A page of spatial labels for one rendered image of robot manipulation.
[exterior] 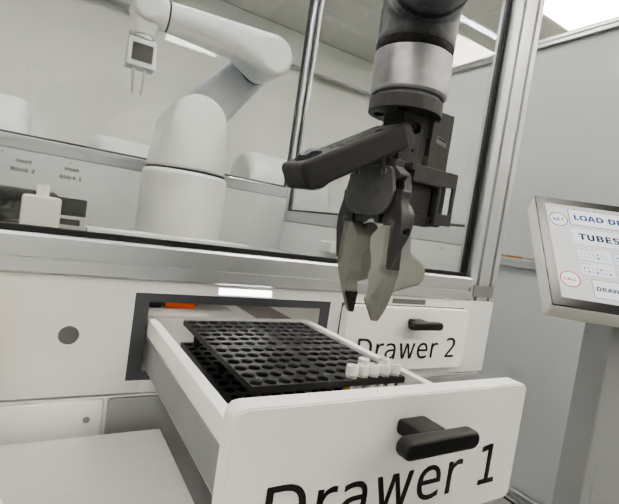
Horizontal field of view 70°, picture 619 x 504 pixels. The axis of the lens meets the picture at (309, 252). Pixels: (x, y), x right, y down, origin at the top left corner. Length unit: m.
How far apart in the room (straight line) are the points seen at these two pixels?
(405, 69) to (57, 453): 0.53
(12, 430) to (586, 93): 2.19
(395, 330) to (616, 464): 0.68
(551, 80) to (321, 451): 2.19
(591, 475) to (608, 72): 1.57
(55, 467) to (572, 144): 2.09
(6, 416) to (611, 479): 1.17
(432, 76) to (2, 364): 0.54
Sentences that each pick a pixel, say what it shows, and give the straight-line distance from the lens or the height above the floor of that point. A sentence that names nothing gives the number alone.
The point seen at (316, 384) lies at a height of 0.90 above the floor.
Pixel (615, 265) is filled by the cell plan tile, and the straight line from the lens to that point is 1.15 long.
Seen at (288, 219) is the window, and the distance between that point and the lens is 0.66.
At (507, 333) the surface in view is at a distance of 2.27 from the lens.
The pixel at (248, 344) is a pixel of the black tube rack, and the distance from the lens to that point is 0.53.
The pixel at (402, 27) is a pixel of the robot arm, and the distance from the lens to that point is 0.45.
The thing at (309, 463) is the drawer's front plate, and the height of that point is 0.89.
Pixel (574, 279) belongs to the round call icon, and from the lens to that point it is 1.07.
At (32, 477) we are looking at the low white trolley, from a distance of 0.55.
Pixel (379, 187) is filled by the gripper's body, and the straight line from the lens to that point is 0.42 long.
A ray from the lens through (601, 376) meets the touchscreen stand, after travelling 1.22.
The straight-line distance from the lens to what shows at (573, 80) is 2.33.
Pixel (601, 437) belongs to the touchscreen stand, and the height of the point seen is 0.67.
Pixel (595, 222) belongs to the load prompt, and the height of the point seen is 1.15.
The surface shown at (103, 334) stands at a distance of 0.60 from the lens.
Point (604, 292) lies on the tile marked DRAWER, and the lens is 1.09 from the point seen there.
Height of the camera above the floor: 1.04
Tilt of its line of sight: 3 degrees down
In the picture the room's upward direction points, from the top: 8 degrees clockwise
